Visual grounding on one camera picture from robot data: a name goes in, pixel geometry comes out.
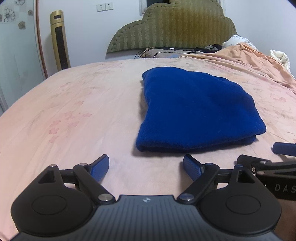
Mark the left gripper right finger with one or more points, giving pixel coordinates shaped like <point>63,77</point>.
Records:
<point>231,200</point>

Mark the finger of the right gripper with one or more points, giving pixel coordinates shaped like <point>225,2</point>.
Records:
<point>284,148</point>

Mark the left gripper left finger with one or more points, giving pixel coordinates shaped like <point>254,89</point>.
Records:
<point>59,201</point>

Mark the blue beaded sweater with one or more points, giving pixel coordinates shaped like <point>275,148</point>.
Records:
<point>190,111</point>

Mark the black dark clothing pile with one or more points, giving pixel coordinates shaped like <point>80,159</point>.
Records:
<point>208,49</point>

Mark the white crumpled bedding right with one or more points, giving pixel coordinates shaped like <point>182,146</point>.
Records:
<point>282,58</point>

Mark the pink floral bed sheet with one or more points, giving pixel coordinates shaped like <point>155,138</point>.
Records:
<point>78,114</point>

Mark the peach blanket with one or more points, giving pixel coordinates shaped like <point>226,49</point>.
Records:
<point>243,58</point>

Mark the white quilt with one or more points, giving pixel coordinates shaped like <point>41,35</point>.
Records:
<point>236,39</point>

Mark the frosted floral wardrobe door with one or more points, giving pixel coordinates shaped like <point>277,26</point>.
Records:
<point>22,61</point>

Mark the olive padded headboard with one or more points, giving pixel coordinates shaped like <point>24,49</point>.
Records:
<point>178,24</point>

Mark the brown striped pillow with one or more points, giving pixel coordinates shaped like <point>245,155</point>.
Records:
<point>163,53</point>

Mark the gold tower fan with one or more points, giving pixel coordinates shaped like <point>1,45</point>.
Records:
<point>59,40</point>

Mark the white wall socket left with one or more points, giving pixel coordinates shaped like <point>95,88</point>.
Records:
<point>100,7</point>

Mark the white wall socket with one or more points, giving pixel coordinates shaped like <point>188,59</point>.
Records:
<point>109,6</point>
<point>100,7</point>

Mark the white wall socket right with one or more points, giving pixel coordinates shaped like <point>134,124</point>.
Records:
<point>109,6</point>

